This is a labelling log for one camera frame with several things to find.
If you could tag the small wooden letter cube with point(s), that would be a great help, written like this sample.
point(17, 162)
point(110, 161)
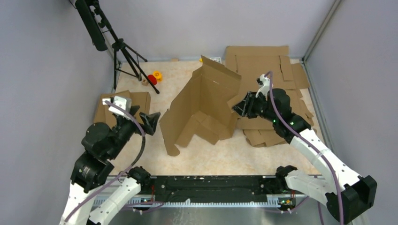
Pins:
point(144, 82)

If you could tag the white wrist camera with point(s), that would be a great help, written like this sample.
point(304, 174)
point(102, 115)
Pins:
point(118, 105)
point(264, 85)

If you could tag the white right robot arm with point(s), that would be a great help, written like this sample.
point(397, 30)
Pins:
point(345, 193)

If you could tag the stack of flat cardboard blanks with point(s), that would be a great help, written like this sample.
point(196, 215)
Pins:
point(251, 62)

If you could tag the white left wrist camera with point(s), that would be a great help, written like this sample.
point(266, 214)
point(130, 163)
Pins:
point(118, 105)

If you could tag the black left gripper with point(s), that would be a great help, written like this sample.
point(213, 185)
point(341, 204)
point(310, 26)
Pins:
point(150, 121)

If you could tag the black camera tripod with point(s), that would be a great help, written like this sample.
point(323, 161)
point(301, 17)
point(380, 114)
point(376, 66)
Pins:
point(104, 38)

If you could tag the large cardboard box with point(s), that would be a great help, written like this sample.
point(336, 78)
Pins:
point(201, 108)

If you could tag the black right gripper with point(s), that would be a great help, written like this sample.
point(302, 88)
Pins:
point(246, 106)

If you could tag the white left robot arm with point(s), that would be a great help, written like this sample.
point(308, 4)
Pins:
point(103, 143)

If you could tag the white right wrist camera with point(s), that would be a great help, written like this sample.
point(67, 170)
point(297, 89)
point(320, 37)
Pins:
point(264, 85)

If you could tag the yellow round toy block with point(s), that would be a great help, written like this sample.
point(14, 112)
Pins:
point(158, 76)

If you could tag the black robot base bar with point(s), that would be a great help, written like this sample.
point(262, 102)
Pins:
point(213, 189)

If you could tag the small printed card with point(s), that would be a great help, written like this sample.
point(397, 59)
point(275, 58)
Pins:
point(217, 59)

